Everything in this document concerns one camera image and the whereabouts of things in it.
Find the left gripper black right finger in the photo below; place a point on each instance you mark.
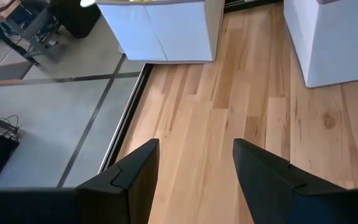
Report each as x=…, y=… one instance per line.
x=272, y=193

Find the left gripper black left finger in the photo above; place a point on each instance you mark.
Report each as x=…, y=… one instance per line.
x=126, y=193

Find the large white fabric bin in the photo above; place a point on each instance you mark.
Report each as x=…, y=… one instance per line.
x=337, y=46

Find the black round bin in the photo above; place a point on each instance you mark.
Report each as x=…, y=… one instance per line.
x=76, y=17

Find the wooden board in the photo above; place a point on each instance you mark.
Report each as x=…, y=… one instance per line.
x=6, y=11

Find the black table edge rail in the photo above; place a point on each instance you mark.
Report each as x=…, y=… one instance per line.
x=126, y=121
x=247, y=4

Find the grey metal cart frame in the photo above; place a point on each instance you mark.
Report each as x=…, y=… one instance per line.
x=33, y=34

